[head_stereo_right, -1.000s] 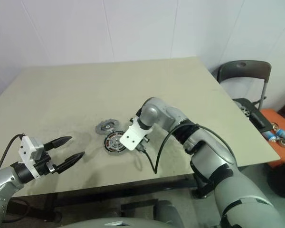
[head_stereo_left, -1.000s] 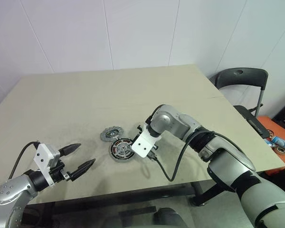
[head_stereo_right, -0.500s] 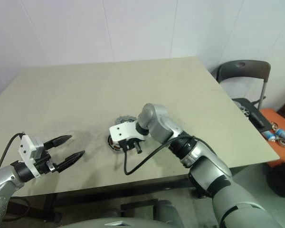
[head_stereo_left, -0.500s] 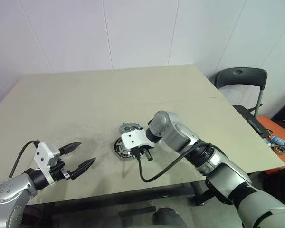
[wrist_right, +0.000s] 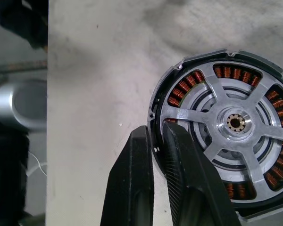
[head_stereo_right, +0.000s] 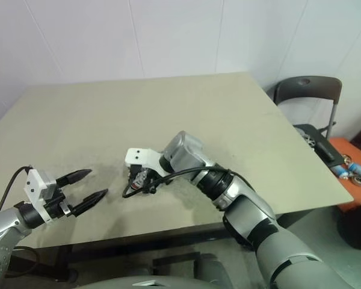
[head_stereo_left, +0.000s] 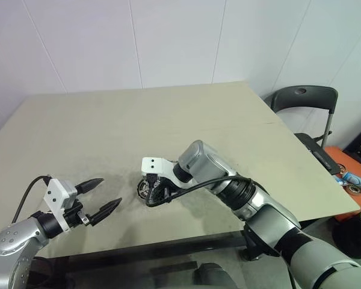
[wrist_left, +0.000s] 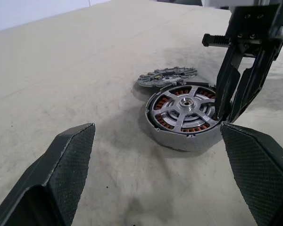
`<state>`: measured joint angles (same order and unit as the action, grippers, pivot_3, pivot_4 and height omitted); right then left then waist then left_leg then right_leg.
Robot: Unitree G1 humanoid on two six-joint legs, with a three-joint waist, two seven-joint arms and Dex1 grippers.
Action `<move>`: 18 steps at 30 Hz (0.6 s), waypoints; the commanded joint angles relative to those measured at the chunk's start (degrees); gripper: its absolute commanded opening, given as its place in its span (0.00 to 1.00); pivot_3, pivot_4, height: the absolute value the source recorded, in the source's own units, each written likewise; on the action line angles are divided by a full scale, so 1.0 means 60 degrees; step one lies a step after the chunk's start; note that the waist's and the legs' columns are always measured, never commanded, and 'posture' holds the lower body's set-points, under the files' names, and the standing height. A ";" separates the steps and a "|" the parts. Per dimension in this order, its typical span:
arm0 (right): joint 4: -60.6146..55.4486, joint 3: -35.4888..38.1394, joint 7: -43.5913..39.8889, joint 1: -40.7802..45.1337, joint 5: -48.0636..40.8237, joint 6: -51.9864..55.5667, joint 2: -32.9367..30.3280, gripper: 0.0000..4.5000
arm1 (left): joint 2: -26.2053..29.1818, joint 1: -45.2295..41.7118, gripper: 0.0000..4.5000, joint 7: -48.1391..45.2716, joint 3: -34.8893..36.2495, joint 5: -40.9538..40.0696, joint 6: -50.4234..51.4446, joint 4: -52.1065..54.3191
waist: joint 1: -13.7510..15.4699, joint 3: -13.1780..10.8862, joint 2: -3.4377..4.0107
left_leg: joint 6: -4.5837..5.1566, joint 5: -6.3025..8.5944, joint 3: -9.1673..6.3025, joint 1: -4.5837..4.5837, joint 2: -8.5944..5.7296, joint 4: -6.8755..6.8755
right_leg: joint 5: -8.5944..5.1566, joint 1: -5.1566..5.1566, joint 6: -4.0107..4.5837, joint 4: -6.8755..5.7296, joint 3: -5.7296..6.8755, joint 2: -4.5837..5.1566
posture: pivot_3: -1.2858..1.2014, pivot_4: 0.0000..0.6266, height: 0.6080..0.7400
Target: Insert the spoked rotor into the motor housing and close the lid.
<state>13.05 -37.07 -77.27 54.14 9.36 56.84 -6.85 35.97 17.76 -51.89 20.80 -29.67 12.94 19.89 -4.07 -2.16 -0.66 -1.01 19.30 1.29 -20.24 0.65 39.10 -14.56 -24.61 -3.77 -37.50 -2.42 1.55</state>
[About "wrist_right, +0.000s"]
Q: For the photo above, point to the motor stator with copper windings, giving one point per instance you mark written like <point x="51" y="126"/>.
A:
<point x="174" y="94"/>

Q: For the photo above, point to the silver robot body part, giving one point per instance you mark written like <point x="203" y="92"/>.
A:
<point x="7" y="103"/>

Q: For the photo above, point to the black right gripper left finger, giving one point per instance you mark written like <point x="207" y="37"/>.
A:
<point x="129" y="188"/>

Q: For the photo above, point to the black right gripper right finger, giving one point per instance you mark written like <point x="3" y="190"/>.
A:
<point x="193" y="188"/>

